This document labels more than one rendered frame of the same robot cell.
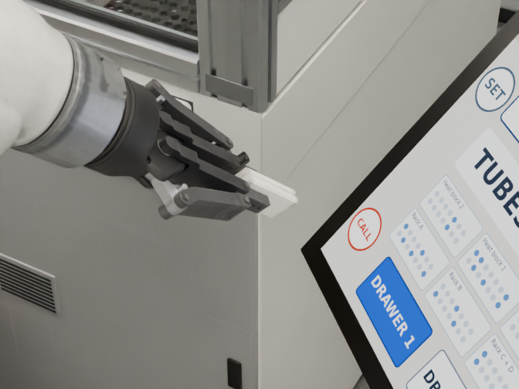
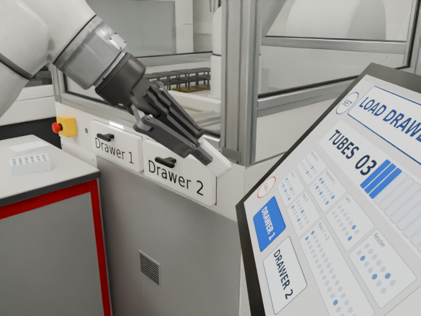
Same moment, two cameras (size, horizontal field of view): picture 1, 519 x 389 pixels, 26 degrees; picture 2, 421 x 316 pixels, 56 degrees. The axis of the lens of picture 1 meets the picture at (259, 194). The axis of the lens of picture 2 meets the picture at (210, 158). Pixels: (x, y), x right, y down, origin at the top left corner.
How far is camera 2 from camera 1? 0.52 m
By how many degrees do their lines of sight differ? 27
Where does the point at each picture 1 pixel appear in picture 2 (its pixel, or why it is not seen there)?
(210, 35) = (225, 125)
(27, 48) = not seen: outside the picture
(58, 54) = (81, 8)
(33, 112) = (57, 29)
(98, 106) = (99, 44)
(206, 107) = not seen: hidden behind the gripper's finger
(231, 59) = (233, 136)
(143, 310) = (192, 284)
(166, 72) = not seen: hidden behind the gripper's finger
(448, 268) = (302, 192)
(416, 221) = (292, 175)
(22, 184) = (151, 214)
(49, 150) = (70, 65)
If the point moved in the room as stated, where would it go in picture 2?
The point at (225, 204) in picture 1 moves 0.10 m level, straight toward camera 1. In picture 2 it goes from (177, 139) to (148, 162)
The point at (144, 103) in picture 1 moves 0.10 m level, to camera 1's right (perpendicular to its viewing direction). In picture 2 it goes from (135, 63) to (203, 65)
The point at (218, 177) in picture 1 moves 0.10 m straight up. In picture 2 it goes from (179, 128) to (177, 59)
